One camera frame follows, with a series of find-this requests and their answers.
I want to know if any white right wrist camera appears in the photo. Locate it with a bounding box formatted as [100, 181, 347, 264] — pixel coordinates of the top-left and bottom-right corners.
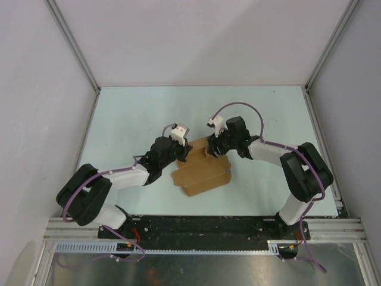
[207, 115, 227, 138]

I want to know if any aluminium frame rail left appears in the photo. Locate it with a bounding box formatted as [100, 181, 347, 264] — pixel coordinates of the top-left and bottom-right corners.
[44, 0, 99, 92]

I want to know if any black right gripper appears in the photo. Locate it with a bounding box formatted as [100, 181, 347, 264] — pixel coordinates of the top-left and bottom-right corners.
[207, 125, 238, 158]

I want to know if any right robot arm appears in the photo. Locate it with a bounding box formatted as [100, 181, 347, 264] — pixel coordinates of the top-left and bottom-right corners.
[207, 116, 334, 239]

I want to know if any aluminium frame rail right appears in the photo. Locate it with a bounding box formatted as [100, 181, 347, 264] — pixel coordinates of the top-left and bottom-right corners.
[305, 0, 363, 92]

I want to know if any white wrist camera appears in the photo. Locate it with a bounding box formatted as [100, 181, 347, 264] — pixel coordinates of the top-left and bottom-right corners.
[207, 115, 227, 138]
[170, 123, 189, 147]

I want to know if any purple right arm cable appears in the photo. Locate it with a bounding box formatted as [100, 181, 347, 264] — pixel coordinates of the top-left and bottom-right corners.
[213, 102, 328, 274]

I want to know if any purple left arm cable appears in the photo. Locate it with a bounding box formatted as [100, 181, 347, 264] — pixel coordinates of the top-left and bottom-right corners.
[56, 122, 176, 268]

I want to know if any brown cardboard box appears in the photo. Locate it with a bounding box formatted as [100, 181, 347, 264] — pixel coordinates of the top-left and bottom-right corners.
[171, 137, 232, 197]

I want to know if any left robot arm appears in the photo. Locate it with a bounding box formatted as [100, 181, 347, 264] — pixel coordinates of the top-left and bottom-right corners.
[56, 136, 192, 238]

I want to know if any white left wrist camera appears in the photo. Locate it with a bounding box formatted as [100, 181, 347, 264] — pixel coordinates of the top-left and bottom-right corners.
[170, 123, 189, 147]

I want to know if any grey slotted cable duct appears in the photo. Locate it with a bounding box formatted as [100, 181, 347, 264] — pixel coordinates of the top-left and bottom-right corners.
[55, 240, 300, 256]

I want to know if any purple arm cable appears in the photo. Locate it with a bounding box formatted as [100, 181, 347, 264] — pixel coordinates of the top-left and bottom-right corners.
[213, 102, 328, 274]
[56, 122, 176, 268]

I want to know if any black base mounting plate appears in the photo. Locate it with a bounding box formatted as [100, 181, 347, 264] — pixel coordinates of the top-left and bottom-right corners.
[61, 213, 348, 242]

